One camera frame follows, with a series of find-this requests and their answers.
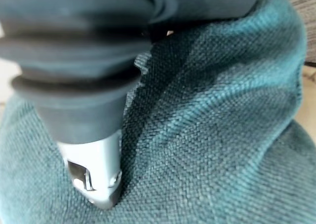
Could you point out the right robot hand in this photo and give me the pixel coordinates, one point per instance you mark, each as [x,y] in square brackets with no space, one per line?
[74,60]

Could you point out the grey fabric sofa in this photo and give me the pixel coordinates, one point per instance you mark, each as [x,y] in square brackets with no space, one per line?
[306,16]

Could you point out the teal woven cushion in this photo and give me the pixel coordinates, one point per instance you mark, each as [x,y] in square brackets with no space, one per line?
[209,135]

